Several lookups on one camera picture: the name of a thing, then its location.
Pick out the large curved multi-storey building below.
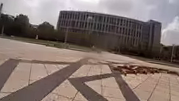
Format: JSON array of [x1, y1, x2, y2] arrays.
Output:
[[53, 6, 164, 58]]

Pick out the pile of broken bricks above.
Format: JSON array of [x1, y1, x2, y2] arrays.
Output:
[[108, 60, 179, 84]]

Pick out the row of trees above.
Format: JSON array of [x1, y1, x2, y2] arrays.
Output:
[[0, 11, 179, 64]]

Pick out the beige paved plaza, grey bands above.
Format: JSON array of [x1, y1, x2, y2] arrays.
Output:
[[0, 36, 179, 101]]

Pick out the pole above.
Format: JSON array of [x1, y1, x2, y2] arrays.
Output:
[[169, 43, 176, 63]]

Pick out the tall lattice tower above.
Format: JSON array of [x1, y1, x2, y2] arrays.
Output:
[[0, 2, 5, 21]]

